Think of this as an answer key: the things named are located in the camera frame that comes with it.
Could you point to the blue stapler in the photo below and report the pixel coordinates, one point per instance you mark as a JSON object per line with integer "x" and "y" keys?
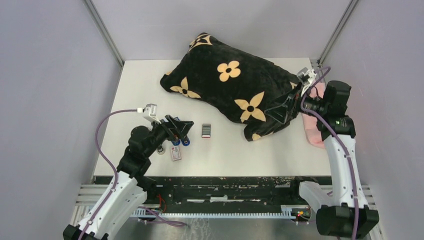
{"x": 176, "y": 142}
{"x": 185, "y": 141}

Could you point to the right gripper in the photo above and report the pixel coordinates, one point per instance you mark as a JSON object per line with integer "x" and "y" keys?
{"x": 279, "y": 112}

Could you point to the open box of staples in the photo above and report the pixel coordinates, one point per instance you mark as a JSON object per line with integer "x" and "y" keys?
{"x": 206, "y": 130}

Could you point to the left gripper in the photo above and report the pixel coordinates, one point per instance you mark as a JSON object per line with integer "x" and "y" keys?
{"x": 181, "y": 127}

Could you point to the pink cloth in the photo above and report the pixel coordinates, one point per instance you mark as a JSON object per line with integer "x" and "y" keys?
{"x": 312, "y": 133}

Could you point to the closed red white staple box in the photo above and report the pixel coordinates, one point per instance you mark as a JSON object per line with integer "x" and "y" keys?
{"x": 175, "y": 153}

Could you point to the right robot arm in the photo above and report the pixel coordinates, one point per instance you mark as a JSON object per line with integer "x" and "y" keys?
{"x": 345, "y": 213}

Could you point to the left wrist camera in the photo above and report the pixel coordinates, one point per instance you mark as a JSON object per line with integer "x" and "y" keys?
{"x": 149, "y": 113}

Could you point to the black pillow with beige flowers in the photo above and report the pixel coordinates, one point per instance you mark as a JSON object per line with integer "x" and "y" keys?
{"x": 240, "y": 85}

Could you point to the white cable duct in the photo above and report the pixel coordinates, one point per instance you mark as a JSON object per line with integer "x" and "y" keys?
{"x": 286, "y": 213}

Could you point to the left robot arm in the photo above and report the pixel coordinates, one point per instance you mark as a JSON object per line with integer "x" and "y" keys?
{"x": 129, "y": 186}

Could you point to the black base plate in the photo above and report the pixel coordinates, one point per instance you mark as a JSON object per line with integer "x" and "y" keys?
{"x": 228, "y": 195}

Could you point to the grey beige stapler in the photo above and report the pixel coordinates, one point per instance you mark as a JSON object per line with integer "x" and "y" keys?
{"x": 160, "y": 150}

